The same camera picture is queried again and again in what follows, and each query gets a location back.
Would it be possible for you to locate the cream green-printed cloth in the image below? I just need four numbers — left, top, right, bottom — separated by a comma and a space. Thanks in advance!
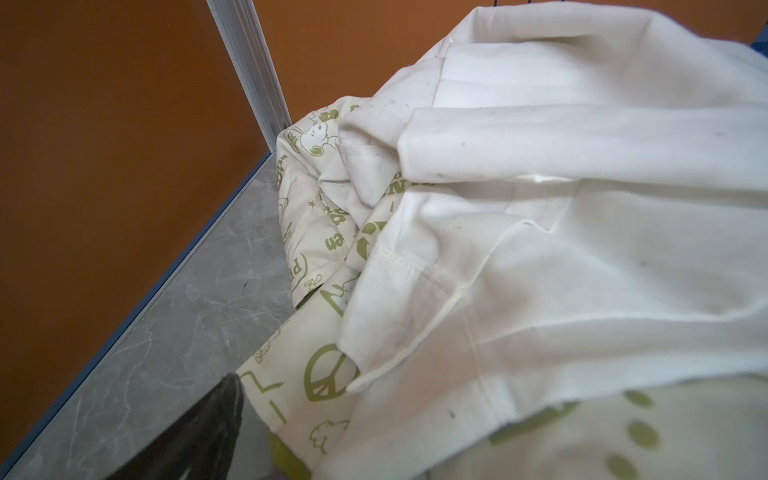
239, 99, 767, 479

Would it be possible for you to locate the aluminium left corner post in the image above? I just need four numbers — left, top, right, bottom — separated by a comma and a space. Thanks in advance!
207, 0, 293, 152

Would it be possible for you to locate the plain white cloth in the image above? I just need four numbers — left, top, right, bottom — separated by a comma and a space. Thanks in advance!
315, 2, 767, 479

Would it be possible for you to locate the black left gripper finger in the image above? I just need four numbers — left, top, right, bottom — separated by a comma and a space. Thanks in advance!
108, 373, 245, 479

